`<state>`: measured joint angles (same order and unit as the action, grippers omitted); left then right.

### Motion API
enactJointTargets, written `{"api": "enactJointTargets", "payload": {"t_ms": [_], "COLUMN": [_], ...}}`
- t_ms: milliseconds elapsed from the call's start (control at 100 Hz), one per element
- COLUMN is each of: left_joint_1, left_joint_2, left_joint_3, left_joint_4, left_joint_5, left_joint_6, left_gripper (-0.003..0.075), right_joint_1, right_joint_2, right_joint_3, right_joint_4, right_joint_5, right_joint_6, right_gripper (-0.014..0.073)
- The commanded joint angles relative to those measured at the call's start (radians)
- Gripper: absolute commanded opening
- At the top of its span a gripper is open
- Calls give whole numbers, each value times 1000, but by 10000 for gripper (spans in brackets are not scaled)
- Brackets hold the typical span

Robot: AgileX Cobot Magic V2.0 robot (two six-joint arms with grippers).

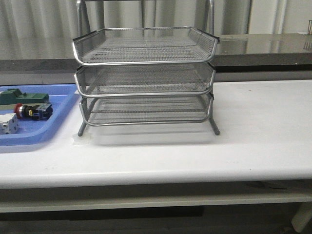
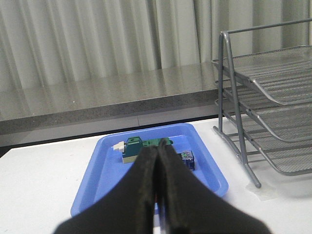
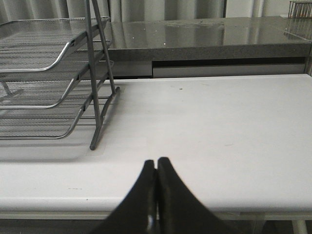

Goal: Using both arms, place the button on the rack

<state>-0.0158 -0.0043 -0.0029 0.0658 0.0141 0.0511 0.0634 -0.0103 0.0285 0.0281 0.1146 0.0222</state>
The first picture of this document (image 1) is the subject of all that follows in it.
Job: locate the silver mesh tray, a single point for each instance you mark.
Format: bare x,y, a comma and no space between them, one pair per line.
145,110
145,80
156,45

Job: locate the red emergency stop button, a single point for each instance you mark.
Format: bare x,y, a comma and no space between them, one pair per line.
42,111

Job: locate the blue plastic tray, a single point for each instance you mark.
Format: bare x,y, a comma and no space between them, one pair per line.
62,97

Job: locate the dark back counter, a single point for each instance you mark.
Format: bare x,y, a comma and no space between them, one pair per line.
249,57

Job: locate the green terminal block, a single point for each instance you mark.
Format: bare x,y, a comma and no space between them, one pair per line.
14,96

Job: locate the white metal valve block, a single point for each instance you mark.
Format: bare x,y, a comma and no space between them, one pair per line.
9,123

